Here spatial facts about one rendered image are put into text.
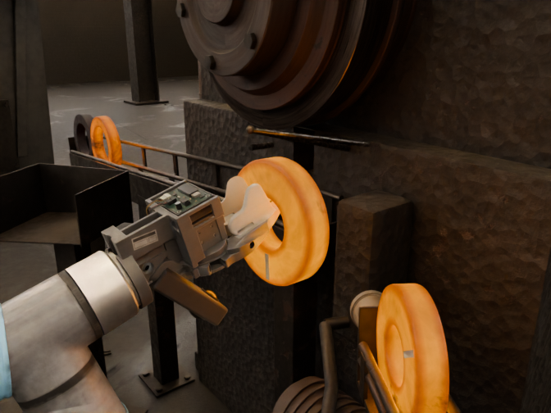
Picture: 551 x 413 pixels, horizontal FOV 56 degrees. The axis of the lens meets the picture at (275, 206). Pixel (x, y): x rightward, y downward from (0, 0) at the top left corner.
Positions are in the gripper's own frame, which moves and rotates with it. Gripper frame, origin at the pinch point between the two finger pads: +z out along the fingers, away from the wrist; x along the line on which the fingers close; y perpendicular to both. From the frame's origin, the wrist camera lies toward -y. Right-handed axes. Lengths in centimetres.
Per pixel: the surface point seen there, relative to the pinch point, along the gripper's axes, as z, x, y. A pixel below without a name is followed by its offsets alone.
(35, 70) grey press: 50, 318, -28
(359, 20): 23.6, 5.1, 15.5
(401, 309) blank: 0.8, -17.7, -7.4
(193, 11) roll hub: 16.8, 36.7, 18.4
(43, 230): -16, 76, -23
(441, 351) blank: -0.4, -23.4, -8.8
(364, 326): 2.4, -9.7, -16.0
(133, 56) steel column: 257, 669, -110
